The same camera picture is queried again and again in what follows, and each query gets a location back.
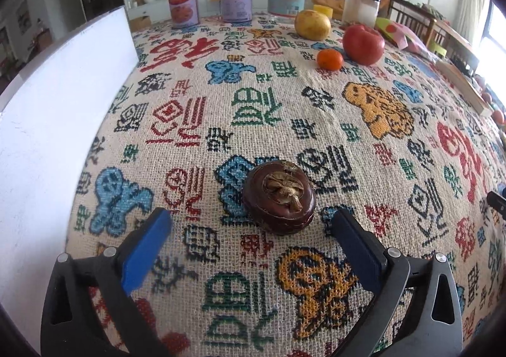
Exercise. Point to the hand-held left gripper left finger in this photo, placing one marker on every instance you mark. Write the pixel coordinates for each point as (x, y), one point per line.
(144, 254)

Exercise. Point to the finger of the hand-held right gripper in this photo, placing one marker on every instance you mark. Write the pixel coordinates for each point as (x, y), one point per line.
(499, 203)

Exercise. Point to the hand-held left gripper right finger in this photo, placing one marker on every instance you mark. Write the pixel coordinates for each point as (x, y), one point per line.
(355, 250)

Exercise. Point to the dark brown mangosteen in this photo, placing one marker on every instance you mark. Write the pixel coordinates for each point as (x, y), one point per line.
(263, 205)

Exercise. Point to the white box with cork base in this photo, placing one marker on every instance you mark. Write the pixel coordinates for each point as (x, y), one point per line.
(51, 135)

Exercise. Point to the flat wooden board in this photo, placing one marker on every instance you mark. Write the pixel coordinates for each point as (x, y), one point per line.
(464, 84)

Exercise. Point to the woven patterned tablecloth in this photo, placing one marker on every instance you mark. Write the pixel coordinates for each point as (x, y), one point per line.
(276, 135)

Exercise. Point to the dark wooden chair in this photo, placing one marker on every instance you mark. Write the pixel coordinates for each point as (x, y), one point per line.
(454, 44)
(415, 19)

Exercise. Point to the orange tangerine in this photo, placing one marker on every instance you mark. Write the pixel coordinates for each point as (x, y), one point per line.
(329, 59)

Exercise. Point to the green pink packet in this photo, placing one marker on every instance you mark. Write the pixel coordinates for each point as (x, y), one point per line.
(397, 33)

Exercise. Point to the red apple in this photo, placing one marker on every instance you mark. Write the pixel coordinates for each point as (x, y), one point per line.
(363, 44)

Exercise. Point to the yellow round fruit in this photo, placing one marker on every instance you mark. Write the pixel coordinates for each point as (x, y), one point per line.
(312, 25)

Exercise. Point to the brown cardboard box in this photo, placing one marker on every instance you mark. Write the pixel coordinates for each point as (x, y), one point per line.
(140, 23)

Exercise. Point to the white jar with black lid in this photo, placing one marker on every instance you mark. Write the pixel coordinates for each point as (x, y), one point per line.
(360, 9)

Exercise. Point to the yellow block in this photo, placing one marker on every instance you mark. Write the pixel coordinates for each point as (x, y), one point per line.
(323, 9)

